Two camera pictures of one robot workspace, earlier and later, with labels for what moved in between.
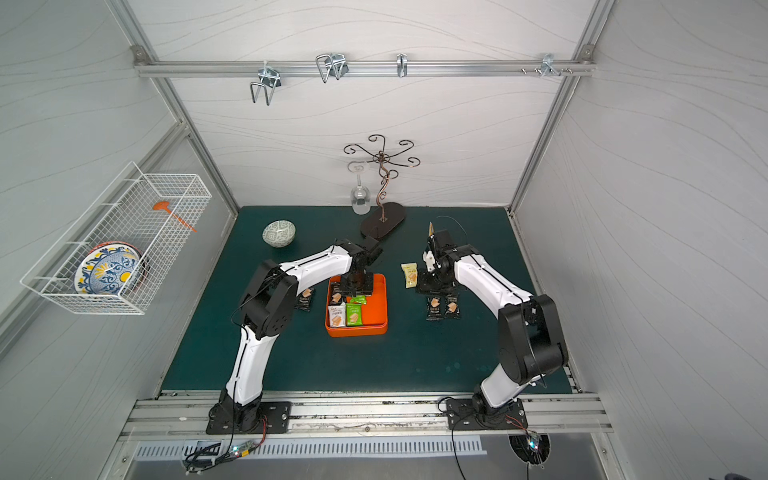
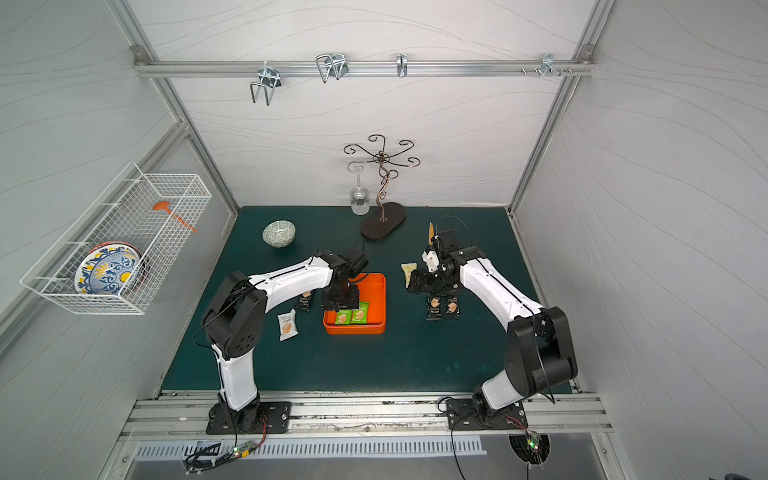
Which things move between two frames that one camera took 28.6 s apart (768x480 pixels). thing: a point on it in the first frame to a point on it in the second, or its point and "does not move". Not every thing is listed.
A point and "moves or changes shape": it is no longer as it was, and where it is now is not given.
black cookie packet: [435, 308] does not move
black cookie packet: [452, 307] does not move
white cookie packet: [337, 315] moves or changes shape
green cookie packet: [354, 315] moves or changes shape
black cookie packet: [303, 300] does not move
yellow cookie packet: [411, 274] does not move
